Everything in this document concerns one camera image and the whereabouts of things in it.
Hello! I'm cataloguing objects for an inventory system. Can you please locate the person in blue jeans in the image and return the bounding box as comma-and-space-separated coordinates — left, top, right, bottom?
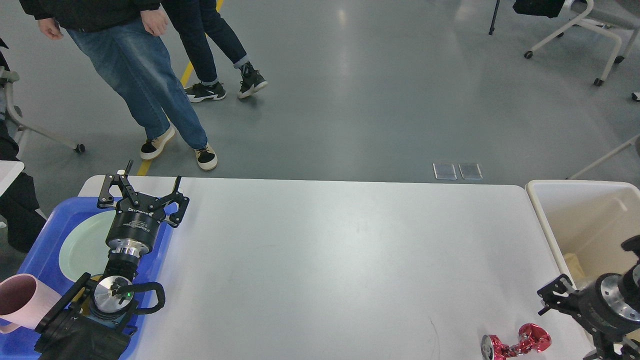
20, 0, 218, 171

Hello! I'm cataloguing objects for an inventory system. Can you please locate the white office chair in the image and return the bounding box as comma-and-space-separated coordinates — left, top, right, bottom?
523, 0, 640, 87

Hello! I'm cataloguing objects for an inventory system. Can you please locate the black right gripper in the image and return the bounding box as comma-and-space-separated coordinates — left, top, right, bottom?
537, 273, 640, 360

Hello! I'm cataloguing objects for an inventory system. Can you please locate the pink mug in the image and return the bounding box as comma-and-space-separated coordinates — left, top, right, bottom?
0, 273, 62, 334

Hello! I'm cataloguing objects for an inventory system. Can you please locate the mint green plate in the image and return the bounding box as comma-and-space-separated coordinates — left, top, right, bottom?
58, 210, 115, 281

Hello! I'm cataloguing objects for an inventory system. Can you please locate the brown paper bag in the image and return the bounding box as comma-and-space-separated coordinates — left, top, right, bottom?
563, 253, 588, 285

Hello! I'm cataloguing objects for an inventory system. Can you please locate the white chair at left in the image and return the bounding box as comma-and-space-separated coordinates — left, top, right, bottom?
0, 66, 86, 154

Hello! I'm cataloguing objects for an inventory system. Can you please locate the red candy wrapper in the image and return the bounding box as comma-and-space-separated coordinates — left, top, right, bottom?
481, 323, 553, 360

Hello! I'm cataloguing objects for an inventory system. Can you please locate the person in black trousers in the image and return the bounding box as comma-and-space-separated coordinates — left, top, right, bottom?
0, 120, 48, 254

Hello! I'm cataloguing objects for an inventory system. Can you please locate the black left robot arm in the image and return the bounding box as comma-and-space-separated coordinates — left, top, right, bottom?
34, 161, 190, 360

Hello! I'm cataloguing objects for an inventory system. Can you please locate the beige plastic bin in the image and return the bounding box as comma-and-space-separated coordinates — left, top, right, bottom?
525, 179, 640, 357

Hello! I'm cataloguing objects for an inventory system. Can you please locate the small white side table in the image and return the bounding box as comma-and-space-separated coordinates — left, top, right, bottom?
0, 160, 25, 196

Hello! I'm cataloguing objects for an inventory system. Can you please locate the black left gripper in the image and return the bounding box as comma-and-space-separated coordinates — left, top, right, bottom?
96, 160, 190, 258

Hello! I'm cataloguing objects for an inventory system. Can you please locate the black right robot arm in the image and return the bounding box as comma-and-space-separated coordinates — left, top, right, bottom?
537, 262, 640, 360

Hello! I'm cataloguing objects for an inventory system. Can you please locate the blue plastic tray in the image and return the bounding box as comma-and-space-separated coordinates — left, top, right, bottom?
0, 196, 174, 360

